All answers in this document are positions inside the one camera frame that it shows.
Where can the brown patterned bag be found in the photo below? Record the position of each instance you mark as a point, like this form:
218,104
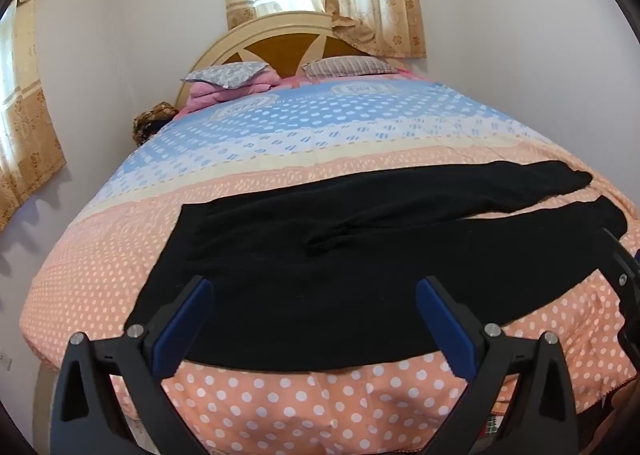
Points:
155,117

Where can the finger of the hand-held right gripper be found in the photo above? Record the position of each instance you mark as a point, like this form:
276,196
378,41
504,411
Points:
625,285

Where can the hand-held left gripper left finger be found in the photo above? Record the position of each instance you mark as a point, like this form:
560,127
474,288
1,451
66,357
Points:
185,330

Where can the polka dot bedspread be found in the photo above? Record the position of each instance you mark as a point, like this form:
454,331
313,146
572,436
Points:
300,145

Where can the grey patterned pillow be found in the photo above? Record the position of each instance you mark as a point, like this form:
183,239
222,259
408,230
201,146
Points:
230,72

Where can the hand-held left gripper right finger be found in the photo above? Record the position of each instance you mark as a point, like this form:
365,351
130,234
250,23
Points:
450,330

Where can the folded pink blanket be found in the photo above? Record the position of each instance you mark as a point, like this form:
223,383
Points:
220,94

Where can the black pants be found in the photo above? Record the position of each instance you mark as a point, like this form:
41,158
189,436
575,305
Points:
325,295

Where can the white wall outlet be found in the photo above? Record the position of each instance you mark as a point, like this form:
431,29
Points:
5,360

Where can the striped pillow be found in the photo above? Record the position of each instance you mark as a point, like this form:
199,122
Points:
345,66

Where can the cream and brown headboard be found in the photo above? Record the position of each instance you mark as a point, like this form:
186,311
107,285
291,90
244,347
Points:
280,42

